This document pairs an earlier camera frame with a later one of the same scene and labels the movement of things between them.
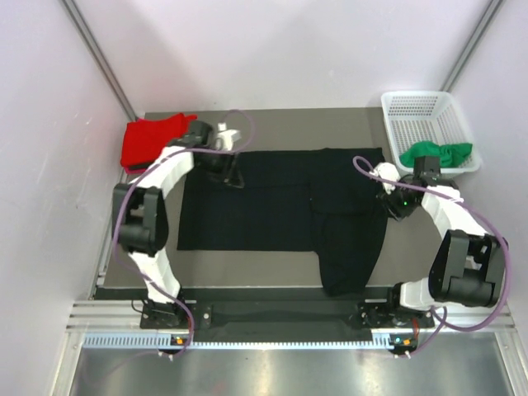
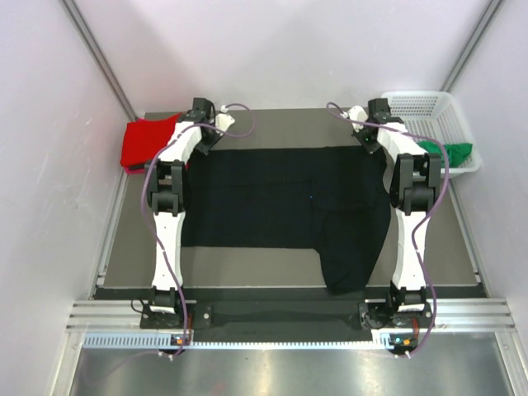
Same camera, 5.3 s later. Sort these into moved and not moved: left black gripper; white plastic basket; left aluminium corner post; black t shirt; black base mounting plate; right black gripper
Moved: left black gripper; right black gripper
Not moved: black base mounting plate; white plastic basket; black t shirt; left aluminium corner post
